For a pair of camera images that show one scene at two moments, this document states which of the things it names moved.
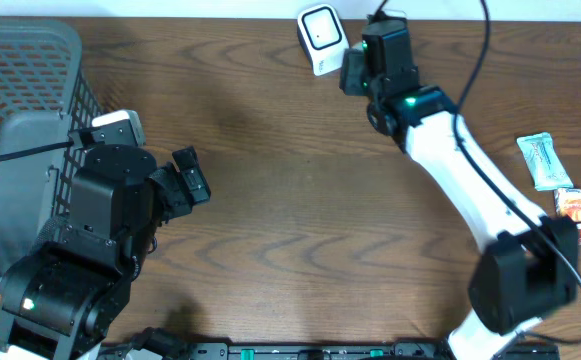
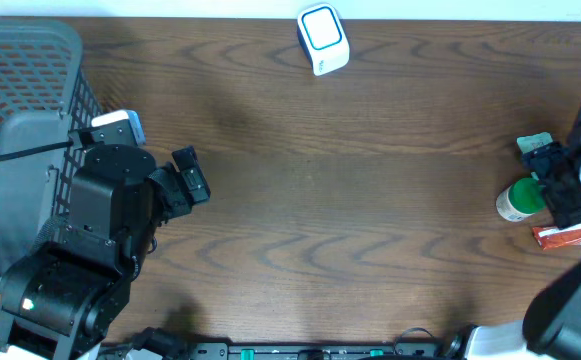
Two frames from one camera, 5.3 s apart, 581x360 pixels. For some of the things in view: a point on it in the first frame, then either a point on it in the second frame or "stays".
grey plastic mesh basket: x=27 y=90 stays
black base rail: x=401 y=351 stays
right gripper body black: x=355 y=69 to x=563 y=181
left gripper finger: x=194 y=178 stays
